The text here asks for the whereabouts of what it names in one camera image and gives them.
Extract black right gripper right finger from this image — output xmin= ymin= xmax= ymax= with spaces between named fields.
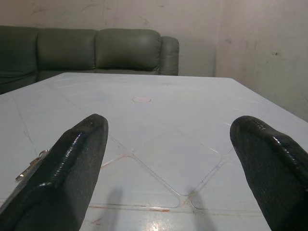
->
xmin=229 ymin=115 xmax=308 ymax=231

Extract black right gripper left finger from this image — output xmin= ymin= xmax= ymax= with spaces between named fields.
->
xmin=0 ymin=114 xmax=109 ymax=231

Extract silver keys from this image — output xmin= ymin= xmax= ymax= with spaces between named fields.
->
xmin=14 ymin=149 xmax=51 ymax=182

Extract round pale table hole cap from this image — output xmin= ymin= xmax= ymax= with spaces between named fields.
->
xmin=132 ymin=96 xmax=152 ymax=104

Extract light blue plastic table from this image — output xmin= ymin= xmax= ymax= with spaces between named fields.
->
xmin=0 ymin=72 xmax=308 ymax=231

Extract dark green leather sofa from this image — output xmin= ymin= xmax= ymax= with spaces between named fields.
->
xmin=0 ymin=25 xmax=180 ymax=95

